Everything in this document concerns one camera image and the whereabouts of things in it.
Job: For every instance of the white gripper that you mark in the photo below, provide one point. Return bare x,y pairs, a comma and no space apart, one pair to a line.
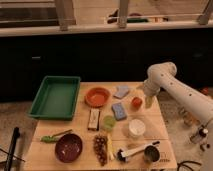
150,89

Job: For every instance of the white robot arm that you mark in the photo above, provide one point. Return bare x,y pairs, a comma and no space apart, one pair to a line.
163,76

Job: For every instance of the small green cup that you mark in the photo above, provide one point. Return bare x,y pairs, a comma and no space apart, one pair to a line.
108,123

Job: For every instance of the metal measuring cup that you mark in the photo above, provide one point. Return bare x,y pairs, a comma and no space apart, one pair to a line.
151,154

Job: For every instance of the blue sponge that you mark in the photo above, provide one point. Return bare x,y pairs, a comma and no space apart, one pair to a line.
119,112

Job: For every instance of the orange bowl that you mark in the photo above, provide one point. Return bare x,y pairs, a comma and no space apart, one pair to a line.
97,97

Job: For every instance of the yellow banana stick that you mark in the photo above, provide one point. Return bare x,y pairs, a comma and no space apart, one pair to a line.
110,147

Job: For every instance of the brown wooden block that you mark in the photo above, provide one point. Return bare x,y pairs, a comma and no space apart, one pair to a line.
93,123

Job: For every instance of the brown grape bunch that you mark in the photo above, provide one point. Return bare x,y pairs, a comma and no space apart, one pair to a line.
100,148

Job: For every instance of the green plastic tray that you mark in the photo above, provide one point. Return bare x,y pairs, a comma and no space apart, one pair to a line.
56,98

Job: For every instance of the dark red bowl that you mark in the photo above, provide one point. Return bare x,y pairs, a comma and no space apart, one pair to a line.
68,148

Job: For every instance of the black tripod stand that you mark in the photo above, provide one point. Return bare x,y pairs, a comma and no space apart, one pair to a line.
12,147

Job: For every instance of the white handled brush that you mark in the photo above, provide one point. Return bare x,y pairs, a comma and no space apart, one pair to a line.
122,155

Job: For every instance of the green handled peeler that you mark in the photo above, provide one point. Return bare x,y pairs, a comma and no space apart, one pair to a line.
54,138

